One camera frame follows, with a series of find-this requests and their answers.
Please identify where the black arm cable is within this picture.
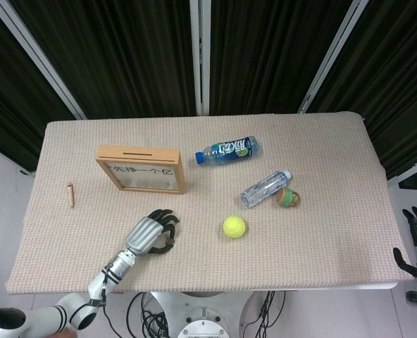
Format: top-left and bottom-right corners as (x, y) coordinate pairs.
(101, 267), (122, 338)

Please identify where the blue label drink bottle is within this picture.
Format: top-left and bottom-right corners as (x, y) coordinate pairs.
(194, 135), (260, 165)

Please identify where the green orange toy cup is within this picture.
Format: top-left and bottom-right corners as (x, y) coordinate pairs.
(275, 187), (302, 208)

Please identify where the wooden coin box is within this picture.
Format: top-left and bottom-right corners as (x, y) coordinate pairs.
(95, 145), (187, 196)

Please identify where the clear plastic water bottle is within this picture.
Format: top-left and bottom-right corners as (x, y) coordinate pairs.
(240, 170), (293, 209)

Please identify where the yellow tennis ball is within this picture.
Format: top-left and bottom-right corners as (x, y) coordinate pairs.
(223, 215), (247, 239)

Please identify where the black pleated curtain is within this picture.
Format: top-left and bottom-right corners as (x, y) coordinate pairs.
(0, 0), (77, 173)
(208, 0), (354, 115)
(9, 0), (199, 119)
(306, 0), (417, 180)

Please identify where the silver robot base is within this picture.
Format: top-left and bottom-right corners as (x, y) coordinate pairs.
(151, 290), (263, 338)

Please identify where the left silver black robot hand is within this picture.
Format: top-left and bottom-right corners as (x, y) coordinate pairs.
(125, 208), (181, 256)

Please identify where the beige woven table cloth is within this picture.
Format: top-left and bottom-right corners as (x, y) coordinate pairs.
(4, 111), (416, 295)

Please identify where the white frame post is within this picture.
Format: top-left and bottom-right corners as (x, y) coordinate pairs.
(0, 0), (87, 120)
(297, 0), (373, 114)
(189, 0), (212, 116)

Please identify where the black floor cable bundle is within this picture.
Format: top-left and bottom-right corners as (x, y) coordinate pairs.
(242, 290), (287, 338)
(126, 292), (170, 338)

